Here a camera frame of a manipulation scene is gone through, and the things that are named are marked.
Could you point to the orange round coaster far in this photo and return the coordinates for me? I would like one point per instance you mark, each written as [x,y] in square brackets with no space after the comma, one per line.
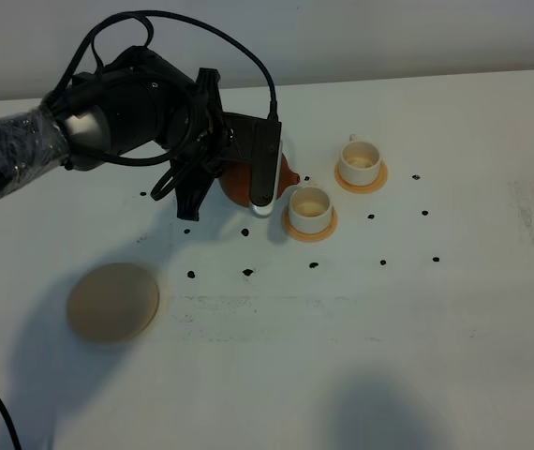
[379,182]

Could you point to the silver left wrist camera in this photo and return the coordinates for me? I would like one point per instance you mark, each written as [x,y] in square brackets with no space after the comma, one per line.
[265,167]

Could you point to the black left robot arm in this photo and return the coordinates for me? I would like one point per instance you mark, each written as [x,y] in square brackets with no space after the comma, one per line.
[141,111]

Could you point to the white teacup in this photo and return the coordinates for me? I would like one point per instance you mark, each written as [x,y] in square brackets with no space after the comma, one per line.
[310,209]
[359,162]

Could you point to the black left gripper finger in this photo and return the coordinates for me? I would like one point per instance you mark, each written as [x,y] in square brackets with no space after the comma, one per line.
[191,192]

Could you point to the white teacup far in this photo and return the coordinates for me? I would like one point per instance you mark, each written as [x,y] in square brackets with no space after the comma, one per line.
[359,162]

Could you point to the brown clay teapot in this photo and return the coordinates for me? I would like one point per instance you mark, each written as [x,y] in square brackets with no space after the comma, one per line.
[235,181]

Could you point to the orange round coaster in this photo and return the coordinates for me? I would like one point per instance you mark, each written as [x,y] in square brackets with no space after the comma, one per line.
[308,237]
[379,182]

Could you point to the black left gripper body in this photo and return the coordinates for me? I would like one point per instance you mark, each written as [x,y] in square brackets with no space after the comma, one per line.
[228,136]

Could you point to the beige round teapot coaster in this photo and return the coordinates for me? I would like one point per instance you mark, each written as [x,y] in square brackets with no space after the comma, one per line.
[113,303]

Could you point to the white teacup near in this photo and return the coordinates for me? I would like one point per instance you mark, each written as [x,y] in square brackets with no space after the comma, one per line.
[310,209]

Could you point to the orange round coaster near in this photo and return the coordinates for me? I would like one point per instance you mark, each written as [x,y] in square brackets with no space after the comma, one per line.
[308,237]

